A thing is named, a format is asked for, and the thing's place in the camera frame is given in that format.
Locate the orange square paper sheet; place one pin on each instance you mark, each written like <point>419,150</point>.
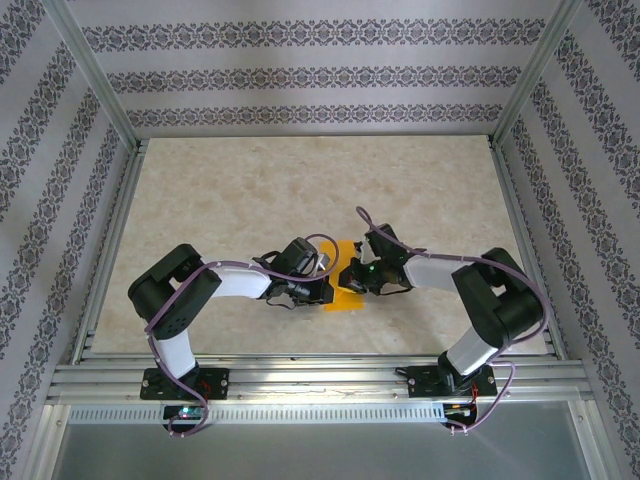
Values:
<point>345,300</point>

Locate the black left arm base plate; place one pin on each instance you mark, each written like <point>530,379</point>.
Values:
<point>217,382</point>

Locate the controller board with green light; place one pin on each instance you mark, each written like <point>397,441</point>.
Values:
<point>185,412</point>

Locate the small controller board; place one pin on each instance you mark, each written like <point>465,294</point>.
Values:
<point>460,409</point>

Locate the aluminium frame post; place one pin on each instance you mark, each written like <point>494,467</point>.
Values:
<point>535,75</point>
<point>95,75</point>

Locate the aluminium mounting rail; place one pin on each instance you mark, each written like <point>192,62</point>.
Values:
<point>320,377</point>

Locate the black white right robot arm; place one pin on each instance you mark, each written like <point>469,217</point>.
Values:
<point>500,300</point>

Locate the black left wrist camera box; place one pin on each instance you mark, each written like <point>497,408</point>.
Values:
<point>297,255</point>

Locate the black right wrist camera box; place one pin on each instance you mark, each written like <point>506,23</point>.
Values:
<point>385,242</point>

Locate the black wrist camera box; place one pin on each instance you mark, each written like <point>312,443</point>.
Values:
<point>385,242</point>
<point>297,255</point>

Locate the aluminium side rail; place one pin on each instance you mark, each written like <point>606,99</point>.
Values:
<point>107,225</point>
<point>530,225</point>

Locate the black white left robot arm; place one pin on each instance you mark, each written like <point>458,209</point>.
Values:
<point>170,300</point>

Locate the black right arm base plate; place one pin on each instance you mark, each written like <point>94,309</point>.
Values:
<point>420,382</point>

